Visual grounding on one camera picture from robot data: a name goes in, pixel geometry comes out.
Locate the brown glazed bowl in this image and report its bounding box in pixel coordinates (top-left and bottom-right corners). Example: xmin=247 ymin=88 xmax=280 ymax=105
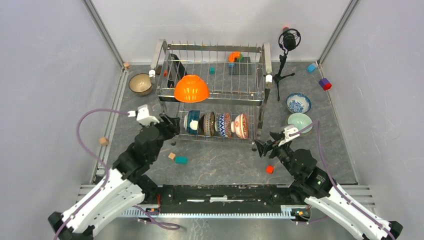
xmin=128 ymin=73 xmax=153 ymax=96

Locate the blue white floral bowl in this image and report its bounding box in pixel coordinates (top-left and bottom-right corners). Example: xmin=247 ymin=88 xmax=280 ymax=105
xmin=286 ymin=93 xmax=312 ymax=114

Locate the teal white cup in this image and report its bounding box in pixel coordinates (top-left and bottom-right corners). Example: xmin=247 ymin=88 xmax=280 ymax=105
xmin=183 ymin=110 xmax=200 ymax=136

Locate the purple and red block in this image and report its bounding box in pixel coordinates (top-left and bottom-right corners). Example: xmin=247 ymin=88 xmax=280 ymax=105
xmin=318 ymin=77 xmax=332 ymax=91

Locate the blue zigzag patterned bowl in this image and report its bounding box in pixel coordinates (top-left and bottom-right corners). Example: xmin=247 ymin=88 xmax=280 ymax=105
xmin=214 ymin=112 xmax=232 ymax=138

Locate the small tan cube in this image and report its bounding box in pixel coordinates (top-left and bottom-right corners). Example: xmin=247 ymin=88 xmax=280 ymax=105
xmin=168 ymin=152 xmax=176 ymax=161

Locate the black bowl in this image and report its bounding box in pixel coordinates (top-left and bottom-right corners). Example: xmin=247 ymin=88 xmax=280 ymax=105
xmin=167 ymin=53 xmax=187 ymax=89

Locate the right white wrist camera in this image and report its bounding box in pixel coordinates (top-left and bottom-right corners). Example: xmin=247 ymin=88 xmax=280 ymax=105
xmin=278 ymin=124 xmax=300 ymax=147

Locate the teal block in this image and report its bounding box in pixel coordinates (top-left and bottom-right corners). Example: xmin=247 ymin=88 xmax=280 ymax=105
xmin=174 ymin=156 xmax=188 ymax=164

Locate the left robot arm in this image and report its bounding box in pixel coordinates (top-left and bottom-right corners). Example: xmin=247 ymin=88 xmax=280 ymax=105
xmin=48 ymin=113 xmax=181 ymax=240

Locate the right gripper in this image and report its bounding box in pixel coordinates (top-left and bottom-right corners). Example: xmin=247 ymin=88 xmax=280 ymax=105
xmin=253 ymin=131 xmax=299 ymax=179

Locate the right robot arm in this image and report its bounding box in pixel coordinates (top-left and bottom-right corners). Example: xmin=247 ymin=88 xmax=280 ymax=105
xmin=254 ymin=132 xmax=404 ymax=240

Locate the light blue block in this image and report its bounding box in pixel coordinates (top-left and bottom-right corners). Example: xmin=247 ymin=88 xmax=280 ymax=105
xmin=306 ymin=62 xmax=318 ymax=73

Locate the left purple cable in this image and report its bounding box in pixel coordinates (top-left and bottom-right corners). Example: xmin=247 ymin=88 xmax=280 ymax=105
xmin=52 ymin=108 xmax=181 ymax=240

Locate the black microphone on tripod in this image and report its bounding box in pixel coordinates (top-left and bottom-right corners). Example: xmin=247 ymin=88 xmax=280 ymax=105
xmin=272 ymin=27 xmax=302 ymax=102

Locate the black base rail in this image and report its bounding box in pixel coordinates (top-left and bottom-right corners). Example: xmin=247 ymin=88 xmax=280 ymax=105
xmin=143 ymin=184 xmax=305 ymax=214

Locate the orange arch brick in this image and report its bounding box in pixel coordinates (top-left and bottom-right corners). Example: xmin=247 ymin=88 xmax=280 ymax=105
xmin=228 ymin=51 xmax=242 ymax=63

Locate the orange cube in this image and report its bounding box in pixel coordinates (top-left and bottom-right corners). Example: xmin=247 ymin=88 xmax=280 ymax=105
xmin=266 ymin=165 xmax=274 ymax=174

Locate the pink patterned bowl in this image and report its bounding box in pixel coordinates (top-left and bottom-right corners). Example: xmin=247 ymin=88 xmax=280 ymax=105
xmin=230 ymin=113 xmax=249 ymax=139

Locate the tan wooden cube left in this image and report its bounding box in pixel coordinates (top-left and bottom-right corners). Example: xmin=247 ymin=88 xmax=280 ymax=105
xmin=99 ymin=137 xmax=109 ymax=146

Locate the small green brick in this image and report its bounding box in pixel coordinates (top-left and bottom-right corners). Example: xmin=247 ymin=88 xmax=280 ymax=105
xmin=236 ymin=54 xmax=243 ymax=62

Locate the celadon green bowl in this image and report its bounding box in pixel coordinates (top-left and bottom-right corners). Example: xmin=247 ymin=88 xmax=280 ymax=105
xmin=285 ymin=115 xmax=314 ymax=137

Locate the steel two-tier dish rack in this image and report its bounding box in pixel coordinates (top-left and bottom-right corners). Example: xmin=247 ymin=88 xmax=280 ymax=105
xmin=149 ymin=39 xmax=273 ymax=151

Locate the small teal cube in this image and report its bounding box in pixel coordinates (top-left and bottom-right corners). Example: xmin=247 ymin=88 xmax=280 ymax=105
xmin=209 ymin=67 xmax=216 ymax=75

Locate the dark patterned bowl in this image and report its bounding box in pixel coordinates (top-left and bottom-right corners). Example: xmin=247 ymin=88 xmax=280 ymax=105
xmin=203 ymin=111 xmax=215 ymax=137

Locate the orange plastic bowl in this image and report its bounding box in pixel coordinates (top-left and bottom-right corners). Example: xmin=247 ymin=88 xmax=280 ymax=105
xmin=174 ymin=75 xmax=210 ymax=103

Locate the pale green bowl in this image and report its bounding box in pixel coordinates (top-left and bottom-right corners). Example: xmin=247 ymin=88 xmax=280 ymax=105
xmin=286 ymin=113 xmax=313 ymax=130

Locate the dark brown block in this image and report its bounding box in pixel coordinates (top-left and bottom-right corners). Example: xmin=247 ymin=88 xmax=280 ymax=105
xmin=155 ymin=65 xmax=163 ymax=75

